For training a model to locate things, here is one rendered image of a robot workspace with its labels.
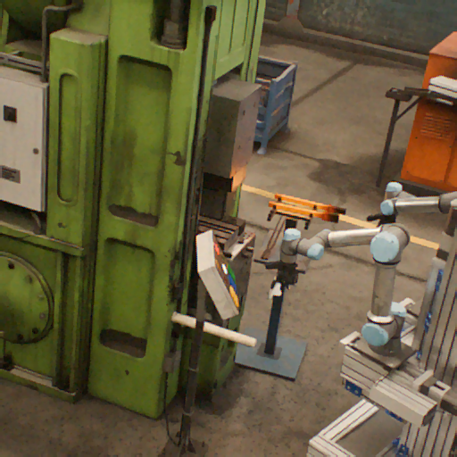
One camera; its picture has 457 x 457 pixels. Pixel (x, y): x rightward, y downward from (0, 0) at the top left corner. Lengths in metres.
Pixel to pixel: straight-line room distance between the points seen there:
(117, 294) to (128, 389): 0.54
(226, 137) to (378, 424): 1.69
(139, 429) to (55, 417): 0.45
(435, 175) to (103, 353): 4.07
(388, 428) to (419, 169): 3.65
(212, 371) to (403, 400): 1.23
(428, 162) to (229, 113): 3.95
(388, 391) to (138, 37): 1.92
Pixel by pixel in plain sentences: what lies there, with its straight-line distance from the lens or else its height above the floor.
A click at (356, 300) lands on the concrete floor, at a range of 6.10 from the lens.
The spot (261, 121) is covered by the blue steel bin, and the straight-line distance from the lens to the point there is 8.20.
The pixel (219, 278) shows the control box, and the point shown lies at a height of 1.14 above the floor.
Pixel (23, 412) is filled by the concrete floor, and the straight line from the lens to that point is 4.82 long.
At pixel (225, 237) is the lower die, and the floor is 0.99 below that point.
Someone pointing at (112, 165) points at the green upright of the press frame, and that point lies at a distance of 4.21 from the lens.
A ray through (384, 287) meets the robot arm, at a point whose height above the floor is 1.22.
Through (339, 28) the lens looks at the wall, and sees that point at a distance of 12.15.
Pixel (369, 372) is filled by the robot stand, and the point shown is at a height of 0.70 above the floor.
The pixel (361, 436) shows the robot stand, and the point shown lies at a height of 0.21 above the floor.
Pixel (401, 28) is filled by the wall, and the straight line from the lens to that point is 11.90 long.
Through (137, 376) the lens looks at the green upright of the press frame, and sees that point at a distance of 4.68.
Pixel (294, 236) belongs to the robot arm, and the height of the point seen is 1.28.
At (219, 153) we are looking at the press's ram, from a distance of 4.21.
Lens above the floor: 3.07
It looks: 27 degrees down
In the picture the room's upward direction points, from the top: 7 degrees clockwise
